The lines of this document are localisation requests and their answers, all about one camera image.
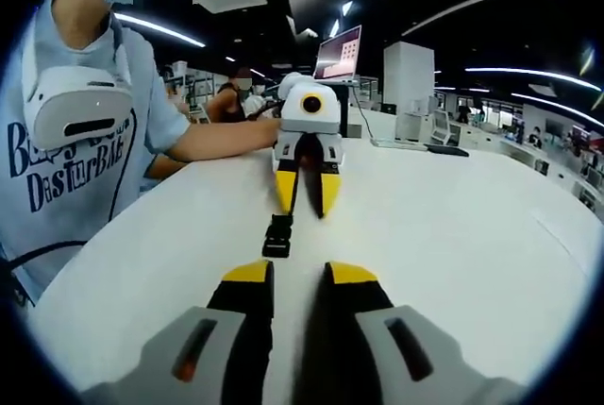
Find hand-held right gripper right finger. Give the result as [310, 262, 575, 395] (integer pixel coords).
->
[290, 261, 523, 405]

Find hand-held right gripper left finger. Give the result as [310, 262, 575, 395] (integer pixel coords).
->
[82, 259, 276, 405]

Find black plastic buckle socket part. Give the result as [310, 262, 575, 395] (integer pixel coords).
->
[267, 214, 294, 237]

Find standing desk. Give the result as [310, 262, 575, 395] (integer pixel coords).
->
[325, 77, 362, 138]

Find open laptop pink screen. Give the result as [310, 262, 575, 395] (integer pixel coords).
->
[313, 25, 363, 83]

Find white flat box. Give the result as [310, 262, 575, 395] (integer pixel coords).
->
[370, 135, 428, 151]

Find square white column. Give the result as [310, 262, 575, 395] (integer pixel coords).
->
[382, 41, 435, 116]

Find white kiosk machine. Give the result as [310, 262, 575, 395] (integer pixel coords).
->
[431, 109, 461, 144]

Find black flat device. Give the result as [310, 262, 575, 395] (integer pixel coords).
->
[427, 143, 471, 159]

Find person in light blue shirt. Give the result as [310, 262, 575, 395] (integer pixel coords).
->
[0, 0, 193, 305]

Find white office desk row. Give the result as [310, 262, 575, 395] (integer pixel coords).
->
[471, 130, 604, 217]

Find thin ceiling light strip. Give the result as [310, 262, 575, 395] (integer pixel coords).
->
[464, 67, 603, 93]
[512, 92, 604, 127]

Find white worn headset device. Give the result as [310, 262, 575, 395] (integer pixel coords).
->
[21, 31, 134, 151]

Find person's neck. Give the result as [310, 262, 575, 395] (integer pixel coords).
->
[56, 0, 114, 42]

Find red wall screen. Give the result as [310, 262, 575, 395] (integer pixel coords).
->
[570, 124, 604, 151]

